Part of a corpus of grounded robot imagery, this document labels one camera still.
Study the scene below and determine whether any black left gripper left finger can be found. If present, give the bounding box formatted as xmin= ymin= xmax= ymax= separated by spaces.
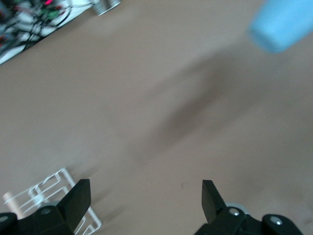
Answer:
xmin=0 ymin=179 xmax=92 ymax=235

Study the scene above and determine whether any silver metal cylinder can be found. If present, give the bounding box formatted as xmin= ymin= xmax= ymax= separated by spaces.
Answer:
xmin=91 ymin=0 xmax=112 ymax=17

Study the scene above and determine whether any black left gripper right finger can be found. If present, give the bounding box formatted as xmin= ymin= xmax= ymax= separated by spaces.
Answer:
xmin=194 ymin=180 xmax=303 ymax=235

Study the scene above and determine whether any white wire cup holder rack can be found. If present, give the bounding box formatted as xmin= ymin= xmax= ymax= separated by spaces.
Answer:
xmin=1 ymin=167 xmax=102 ymax=235

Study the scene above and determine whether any black cable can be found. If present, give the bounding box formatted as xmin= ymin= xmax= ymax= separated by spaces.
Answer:
xmin=0 ymin=4 xmax=74 ymax=56

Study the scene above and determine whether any blue plastic cup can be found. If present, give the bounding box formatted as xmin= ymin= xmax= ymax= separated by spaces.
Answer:
xmin=248 ymin=0 xmax=313 ymax=54

